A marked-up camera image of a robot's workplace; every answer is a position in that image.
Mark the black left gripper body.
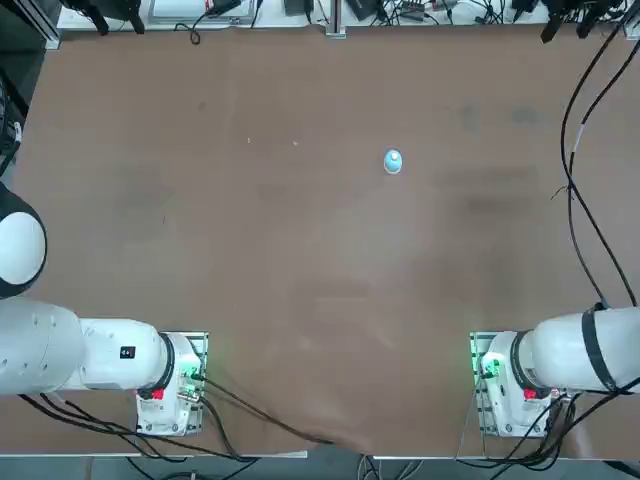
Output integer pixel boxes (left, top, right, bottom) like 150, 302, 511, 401
62, 0, 144, 15

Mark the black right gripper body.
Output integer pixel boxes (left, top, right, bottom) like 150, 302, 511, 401
543, 0, 624, 19

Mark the grey flat tray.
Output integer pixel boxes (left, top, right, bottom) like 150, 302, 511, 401
149, 0, 252, 25

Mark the aluminium profile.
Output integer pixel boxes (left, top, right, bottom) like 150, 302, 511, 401
29, 0, 61, 50

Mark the black and orange hub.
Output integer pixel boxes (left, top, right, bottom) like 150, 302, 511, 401
397, 0, 459, 22

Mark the black looped cable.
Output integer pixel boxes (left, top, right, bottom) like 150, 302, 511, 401
187, 7, 226, 46

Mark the black cable with white label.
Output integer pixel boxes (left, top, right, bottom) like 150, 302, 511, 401
569, 34, 640, 304
0, 69, 26, 176

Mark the aluminium post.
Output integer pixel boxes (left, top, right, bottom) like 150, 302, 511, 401
324, 0, 347, 39

